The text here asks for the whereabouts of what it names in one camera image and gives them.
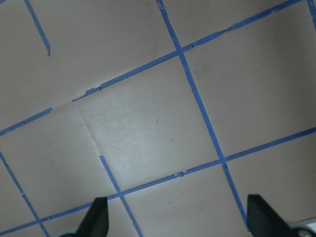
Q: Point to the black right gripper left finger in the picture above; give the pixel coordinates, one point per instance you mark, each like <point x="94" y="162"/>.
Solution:
<point x="96" y="220"/>

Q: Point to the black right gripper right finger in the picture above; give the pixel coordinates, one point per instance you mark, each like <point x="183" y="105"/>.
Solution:
<point x="263" y="221"/>

